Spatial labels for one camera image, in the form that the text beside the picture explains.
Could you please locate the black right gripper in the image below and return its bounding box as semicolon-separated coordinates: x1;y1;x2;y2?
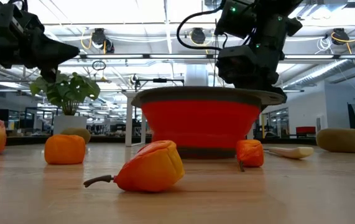
216;45;288;112

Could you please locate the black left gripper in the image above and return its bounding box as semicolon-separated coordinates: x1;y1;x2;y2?
0;6;81;83

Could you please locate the red collapsible colander grey rim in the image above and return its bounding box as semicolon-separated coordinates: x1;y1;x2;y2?
131;86;287;159

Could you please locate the brown green plush kiwi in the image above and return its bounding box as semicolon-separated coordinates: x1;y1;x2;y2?
316;128;355;154
60;127;91;145

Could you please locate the round orange plush fruit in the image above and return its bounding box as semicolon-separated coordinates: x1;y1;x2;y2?
44;134;86;166

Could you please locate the green plant in white pot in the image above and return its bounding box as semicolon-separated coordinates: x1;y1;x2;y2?
29;70;101;136

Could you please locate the red cabinet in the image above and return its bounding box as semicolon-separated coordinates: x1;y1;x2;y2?
295;126;316;135

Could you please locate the pale yellow plush banana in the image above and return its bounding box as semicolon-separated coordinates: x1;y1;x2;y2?
264;146;315;160

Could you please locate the white perforated metal shelf riser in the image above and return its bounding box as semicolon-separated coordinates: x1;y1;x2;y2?
123;91;254;147

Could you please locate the hanging black cable coil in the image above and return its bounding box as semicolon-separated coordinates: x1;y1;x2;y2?
91;60;107;72

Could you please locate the thin black hanging cable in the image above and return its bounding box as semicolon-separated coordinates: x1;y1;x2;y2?
213;35;218;87

